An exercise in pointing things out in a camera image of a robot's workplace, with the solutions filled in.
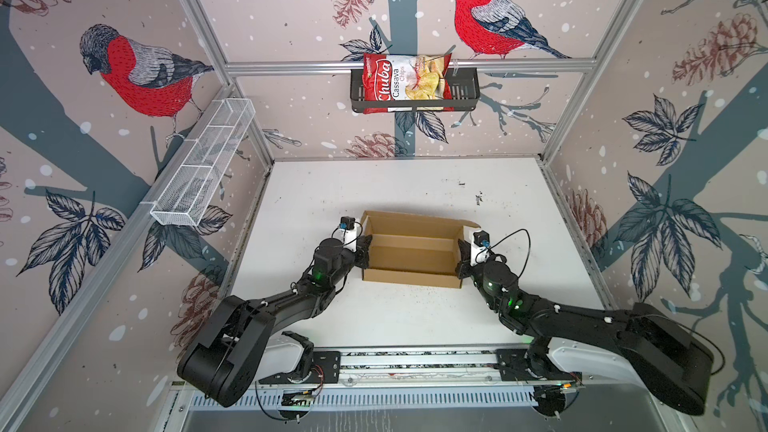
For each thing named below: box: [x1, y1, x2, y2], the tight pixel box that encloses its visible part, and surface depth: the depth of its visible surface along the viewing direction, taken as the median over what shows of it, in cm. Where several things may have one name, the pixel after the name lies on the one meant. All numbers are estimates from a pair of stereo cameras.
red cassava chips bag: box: [363, 53, 454, 114], surface depth 90 cm
